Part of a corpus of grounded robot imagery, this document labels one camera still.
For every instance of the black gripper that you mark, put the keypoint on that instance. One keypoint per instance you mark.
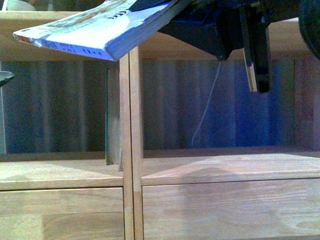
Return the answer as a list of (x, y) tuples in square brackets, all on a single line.
[(219, 27)]

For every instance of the light blue paperback book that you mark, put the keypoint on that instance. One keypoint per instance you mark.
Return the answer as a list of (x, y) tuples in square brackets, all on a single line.
[(108, 31)]

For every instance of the right wooden shelf unit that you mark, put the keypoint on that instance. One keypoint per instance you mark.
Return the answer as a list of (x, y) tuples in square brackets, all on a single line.
[(207, 166)]

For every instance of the wooden shelf unit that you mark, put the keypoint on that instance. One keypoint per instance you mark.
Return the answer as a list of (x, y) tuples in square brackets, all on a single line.
[(49, 117), (207, 166)]

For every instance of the left wooden shelf unit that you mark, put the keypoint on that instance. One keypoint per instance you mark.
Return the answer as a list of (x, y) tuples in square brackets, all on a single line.
[(49, 117)]

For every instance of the green standing book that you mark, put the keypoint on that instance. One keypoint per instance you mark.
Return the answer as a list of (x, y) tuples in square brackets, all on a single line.
[(112, 118)]

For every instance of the upper right wooden drawer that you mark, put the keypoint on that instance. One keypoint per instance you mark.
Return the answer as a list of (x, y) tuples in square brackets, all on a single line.
[(245, 210)]

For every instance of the wooden drawer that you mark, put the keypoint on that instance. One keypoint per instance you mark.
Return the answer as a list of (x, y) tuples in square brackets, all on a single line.
[(62, 214), (245, 210)]

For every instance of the pale green bowl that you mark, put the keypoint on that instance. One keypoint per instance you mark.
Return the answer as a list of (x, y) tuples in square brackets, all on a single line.
[(17, 5)]

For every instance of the upper left wooden drawer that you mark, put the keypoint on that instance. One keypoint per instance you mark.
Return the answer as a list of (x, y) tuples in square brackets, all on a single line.
[(62, 214)]

